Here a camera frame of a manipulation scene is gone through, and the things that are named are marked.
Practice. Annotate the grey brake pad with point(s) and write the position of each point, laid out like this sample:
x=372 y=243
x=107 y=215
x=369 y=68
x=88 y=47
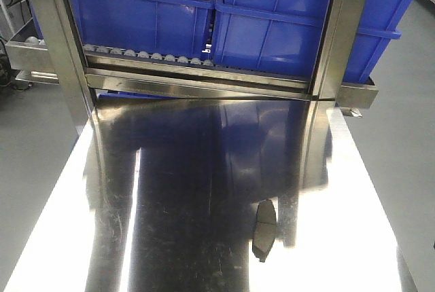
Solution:
x=265 y=230

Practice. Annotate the right blue plastic crate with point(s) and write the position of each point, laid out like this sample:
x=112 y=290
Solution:
x=283 y=36

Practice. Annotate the blue plastic crate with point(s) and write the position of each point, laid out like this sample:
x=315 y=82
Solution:
x=175 y=27
x=283 y=36

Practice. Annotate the left blue plastic crate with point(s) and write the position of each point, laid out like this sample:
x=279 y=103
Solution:
x=175 y=27

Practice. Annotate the stainless steel roller rack frame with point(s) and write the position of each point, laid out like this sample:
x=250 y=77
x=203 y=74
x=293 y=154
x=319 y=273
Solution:
x=63 y=61

